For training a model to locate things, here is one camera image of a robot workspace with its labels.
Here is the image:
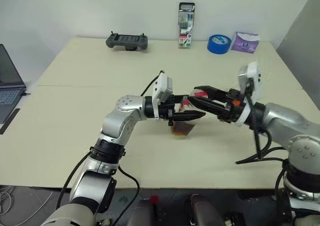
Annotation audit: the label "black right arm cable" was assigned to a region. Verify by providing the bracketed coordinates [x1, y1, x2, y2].
[235, 92, 292, 165]

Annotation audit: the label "purple wipes packet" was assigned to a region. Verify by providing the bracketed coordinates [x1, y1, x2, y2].
[230, 31, 262, 54]

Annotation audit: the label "blue tape roll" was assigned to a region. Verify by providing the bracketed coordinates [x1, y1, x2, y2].
[207, 33, 232, 55]

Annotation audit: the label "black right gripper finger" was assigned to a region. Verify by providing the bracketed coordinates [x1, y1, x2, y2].
[187, 96, 229, 117]
[194, 85, 230, 99]

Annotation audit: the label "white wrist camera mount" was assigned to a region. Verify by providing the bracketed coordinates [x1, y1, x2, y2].
[151, 72, 175, 119]
[234, 61, 263, 129]

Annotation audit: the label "grey handheld game controller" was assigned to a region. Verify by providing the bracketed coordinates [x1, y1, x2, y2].
[105, 31, 149, 52]

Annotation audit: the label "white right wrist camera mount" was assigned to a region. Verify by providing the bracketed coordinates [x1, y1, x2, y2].
[234, 61, 263, 129]

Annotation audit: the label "marker pen pack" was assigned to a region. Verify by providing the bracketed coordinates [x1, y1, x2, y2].
[177, 2, 196, 50]

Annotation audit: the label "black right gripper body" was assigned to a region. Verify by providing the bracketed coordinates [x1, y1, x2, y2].
[216, 87, 248, 124]

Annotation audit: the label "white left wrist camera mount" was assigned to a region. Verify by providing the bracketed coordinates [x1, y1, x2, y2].
[151, 72, 175, 119]

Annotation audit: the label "dark rounded shape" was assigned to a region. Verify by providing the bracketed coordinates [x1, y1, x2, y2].
[185, 193, 226, 226]
[126, 200, 166, 226]

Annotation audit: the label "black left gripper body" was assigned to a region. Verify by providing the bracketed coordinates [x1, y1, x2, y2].
[158, 95, 176, 127]

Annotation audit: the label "grey laptop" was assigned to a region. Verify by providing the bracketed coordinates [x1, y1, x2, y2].
[0, 44, 27, 124]

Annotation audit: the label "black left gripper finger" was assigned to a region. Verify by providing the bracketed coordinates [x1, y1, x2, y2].
[174, 111, 207, 123]
[174, 94, 191, 104]

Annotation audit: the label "white loose cables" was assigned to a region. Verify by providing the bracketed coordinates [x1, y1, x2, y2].
[0, 184, 14, 215]

